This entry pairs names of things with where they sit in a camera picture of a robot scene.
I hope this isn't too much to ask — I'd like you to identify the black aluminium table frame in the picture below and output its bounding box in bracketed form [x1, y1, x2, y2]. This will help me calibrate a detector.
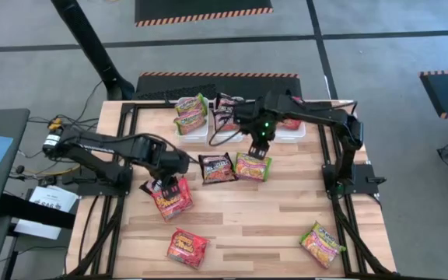
[66, 99, 398, 280]

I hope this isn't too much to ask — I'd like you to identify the black padded stand pole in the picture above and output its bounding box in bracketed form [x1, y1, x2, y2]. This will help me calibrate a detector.
[51, 0, 135, 100]

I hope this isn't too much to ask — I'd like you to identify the lime chili shrimp ramen pack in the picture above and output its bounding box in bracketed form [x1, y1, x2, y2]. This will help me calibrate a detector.
[299, 220, 348, 270]
[233, 151, 274, 184]
[173, 109, 207, 136]
[173, 93, 208, 117]

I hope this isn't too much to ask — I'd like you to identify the yellow cable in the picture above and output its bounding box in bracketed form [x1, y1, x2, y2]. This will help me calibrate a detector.
[25, 165, 83, 177]

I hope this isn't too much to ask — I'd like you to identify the grey desk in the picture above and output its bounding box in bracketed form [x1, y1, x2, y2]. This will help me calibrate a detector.
[0, 108, 31, 222]

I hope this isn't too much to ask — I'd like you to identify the white plastic bin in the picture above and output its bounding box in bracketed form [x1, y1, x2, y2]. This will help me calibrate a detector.
[174, 96, 211, 144]
[270, 116, 307, 145]
[212, 99, 247, 144]

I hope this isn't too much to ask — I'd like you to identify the red orange ramen pack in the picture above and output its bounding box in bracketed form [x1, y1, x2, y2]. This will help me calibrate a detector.
[152, 177, 194, 223]
[165, 227, 210, 271]
[280, 118, 303, 131]

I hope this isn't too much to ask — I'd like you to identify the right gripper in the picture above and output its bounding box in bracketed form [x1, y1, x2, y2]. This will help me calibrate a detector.
[236, 104, 283, 160]

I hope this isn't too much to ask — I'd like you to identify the black perforated panel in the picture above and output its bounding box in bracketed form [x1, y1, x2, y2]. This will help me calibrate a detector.
[144, 83, 218, 102]

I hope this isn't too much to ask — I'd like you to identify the white printed paper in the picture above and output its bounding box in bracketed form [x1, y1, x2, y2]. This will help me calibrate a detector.
[27, 184, 80, 213]
[13, 219, 64, 241]

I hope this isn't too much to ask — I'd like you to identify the black flat bar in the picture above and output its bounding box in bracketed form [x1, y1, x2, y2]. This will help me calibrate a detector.
[0, 193, 77, 230]

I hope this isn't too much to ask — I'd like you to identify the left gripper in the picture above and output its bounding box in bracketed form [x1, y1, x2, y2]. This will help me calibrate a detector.
[152, 149, 191, 201]

